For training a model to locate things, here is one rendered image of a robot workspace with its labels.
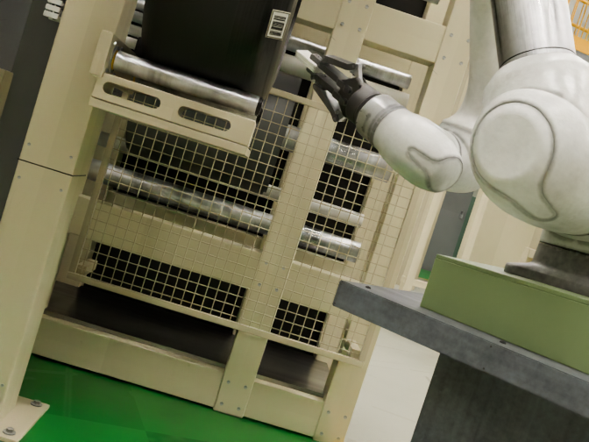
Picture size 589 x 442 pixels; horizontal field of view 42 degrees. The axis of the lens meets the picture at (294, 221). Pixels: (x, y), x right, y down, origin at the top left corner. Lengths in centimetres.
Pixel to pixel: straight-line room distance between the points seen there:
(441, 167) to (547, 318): 37
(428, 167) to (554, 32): 35
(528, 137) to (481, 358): 28
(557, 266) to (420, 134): 34
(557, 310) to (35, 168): 124
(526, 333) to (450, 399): 18
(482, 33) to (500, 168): 52
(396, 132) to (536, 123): 44
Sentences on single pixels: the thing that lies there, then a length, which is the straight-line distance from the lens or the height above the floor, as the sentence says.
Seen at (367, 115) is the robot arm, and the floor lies 92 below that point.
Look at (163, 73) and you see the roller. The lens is 173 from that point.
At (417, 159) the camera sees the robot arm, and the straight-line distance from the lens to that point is 130.
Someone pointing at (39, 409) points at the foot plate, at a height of 1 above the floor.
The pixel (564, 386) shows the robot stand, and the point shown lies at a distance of 96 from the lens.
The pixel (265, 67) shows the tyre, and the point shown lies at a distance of 170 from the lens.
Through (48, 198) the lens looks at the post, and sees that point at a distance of 185.
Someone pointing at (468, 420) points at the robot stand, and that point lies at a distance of 115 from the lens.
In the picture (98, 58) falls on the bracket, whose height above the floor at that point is 89.
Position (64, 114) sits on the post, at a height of 75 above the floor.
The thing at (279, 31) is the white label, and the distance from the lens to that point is 164.
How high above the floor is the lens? 77
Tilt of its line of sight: 3 degrees down
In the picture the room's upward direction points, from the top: 18 degrees clockwise
